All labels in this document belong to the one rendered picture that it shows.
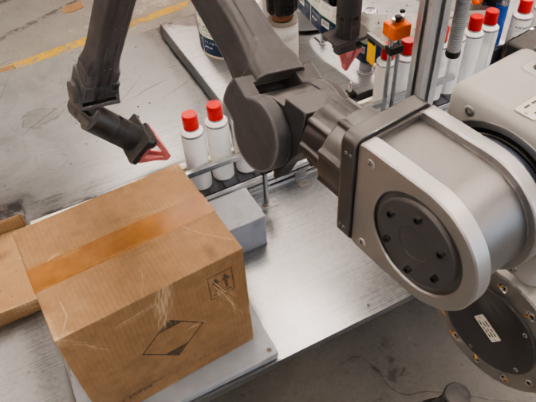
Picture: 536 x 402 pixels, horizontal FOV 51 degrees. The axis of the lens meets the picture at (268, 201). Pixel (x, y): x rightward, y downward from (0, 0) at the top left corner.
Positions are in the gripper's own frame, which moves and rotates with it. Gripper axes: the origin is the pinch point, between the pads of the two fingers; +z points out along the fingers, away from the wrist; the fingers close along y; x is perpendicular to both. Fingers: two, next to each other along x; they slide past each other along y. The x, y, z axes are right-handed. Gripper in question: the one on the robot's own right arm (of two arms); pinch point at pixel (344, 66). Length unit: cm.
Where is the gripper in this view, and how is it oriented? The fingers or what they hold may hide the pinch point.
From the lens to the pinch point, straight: 144.5
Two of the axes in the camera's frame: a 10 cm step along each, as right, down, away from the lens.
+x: 4.7, 6.4, -6.1
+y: -8.8, 3.7, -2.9
